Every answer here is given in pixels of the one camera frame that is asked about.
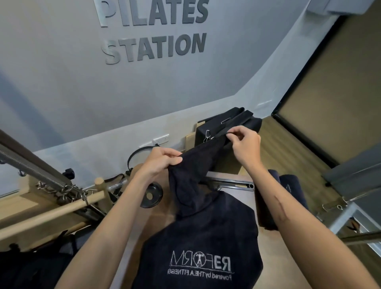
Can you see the person's right forearm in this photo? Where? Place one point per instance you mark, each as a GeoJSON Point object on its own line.
{"type": "Point", "coordinates": [315, 238]}

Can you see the white wall socket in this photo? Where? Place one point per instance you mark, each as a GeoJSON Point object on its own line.
{"type": "Point", "coordinates": [161, 139]}

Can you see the black printed backpack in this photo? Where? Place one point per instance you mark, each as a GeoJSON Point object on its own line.
{"type": "Point", "coordinates": [32, 265]}

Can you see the person's right hand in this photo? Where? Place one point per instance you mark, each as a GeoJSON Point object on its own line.
{"type": "Point", "coordinates": [247, 147]}

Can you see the person's left forearm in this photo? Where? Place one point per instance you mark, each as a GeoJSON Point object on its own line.
{"type": "Point", "coordinates": [101, 238]}

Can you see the dark navy towel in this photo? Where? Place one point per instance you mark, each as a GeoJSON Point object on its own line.
{"type": "Point", "coordinates": [265, 208]}
{"type": "Point", "coordinates": [202, 232]}
{"type": "Point", "coordinates": [294, 190]}

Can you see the grey wall cabinet box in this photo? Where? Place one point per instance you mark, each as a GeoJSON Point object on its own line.
{"type": "Point", "coordinates": [339, 6]}

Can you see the brown blind with black frame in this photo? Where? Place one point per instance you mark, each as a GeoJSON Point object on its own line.
{"type": "Point", "coordinates": [333, 98]}

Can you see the black padded box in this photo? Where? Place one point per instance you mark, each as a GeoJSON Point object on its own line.
{"type": "Point", "coordinates": [253, 123]}

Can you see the brown wooden side table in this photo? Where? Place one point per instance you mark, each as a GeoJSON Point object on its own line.
{"type": "Point", "coordinates": [154, 226]}

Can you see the grey wall letters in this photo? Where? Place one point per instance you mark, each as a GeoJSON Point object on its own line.
{"type": "Point", "coordinates": [154, 46]}

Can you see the chrome tower pole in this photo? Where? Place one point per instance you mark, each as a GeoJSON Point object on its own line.
{"type": "Point", "coordinates": [29, 162]}

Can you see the person's left hand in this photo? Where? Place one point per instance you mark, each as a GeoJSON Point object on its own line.
{"type": "Point", "coordinates": [156, 165]}

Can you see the silver metal frame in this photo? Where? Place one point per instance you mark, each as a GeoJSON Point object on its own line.
{"type": "Point", "coordinates": [342, 217]}

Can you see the chrome frame pole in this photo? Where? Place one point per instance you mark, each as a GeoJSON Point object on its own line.
{"type": "Point", "coordinates": [363, 238]}

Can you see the grey panel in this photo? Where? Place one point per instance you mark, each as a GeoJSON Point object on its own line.
{"type": "Point", "coordinates": [357, 175]}

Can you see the wooden tower frame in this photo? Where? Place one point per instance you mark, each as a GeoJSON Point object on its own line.
{"type": "Point", "coordinates": [18, 205]}

